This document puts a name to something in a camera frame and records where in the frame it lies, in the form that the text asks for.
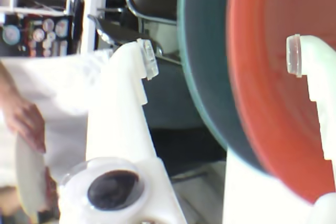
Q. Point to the person's left forearm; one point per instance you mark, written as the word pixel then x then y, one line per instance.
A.
pixel 8 197

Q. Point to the person's right forearm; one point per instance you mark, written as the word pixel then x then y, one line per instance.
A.
pixel 3 79

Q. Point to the blue plate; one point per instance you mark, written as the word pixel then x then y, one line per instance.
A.
pixel 204 51

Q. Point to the person's left hand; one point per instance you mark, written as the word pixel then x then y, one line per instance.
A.
pixel 51 192

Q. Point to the person wearing white shirt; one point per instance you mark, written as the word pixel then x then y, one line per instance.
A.
pixel 65 90

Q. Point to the yellow plate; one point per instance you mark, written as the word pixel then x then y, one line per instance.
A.
pixel 29 176

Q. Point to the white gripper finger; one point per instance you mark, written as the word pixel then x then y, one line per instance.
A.
pixel 325 77
pixel 118 116

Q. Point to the googly eye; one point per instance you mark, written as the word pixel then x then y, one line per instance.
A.
pixel 113 188

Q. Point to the person's right hand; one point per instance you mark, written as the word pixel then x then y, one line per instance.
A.
pixel 23 121

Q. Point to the white shelving unit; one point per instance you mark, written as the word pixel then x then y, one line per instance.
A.
pixel 39 35

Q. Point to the orange plate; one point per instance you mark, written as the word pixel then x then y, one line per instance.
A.
pixel 262 77

